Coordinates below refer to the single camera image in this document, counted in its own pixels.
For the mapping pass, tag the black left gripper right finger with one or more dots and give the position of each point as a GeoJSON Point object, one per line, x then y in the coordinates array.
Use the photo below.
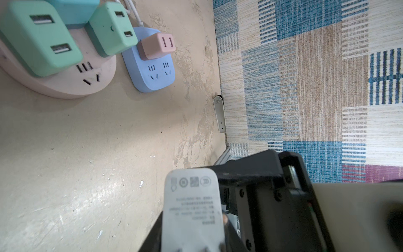
{"type": "Point", "coordinates": [232, 241]}

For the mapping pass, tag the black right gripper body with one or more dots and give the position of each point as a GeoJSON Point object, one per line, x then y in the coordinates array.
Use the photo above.
{"type": "Point", "coordinates": [274, 200]}

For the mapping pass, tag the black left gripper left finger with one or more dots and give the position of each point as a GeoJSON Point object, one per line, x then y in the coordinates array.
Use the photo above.
{"type": "Point", "coordinates": [152, 242]}

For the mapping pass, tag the white square adapter cube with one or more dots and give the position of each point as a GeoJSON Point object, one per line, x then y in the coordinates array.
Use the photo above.
{"type": "Point", "coordinates": [192, 215]}

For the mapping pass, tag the pink plug adapter cube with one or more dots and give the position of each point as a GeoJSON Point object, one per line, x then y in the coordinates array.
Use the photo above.
{"type": "Point", "coordinates": [156, 46]}

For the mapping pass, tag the green plug adapter cube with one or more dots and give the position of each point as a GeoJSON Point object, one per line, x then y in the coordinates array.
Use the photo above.
{"type": "Point", "coordinates": [110, 29]}

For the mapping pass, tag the teal plug adapter cube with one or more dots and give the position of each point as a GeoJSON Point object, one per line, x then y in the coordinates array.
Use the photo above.
{"type": "Point", "coordinates": [75, 13]}

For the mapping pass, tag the green plug adapter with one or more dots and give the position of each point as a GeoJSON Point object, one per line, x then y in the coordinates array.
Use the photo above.
{"type": "Point", "coordinates": [37, 36]}

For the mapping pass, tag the silver stapler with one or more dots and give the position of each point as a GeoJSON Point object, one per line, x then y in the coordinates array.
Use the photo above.
{"type": "Point", "coordinates": [219, 107]}

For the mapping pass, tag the blue square power strip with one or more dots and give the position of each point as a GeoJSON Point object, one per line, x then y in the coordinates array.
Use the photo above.
{"type": "Point", "coordinates": [148, 75]}

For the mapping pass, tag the pink round power strip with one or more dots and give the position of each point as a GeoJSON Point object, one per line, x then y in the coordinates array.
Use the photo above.
{"type": "Point", "coordinates": [89, 76]}

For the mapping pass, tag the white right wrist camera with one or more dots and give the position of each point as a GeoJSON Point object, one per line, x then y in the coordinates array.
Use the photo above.
{"type": "Point", "coordinates": [363, 217]}

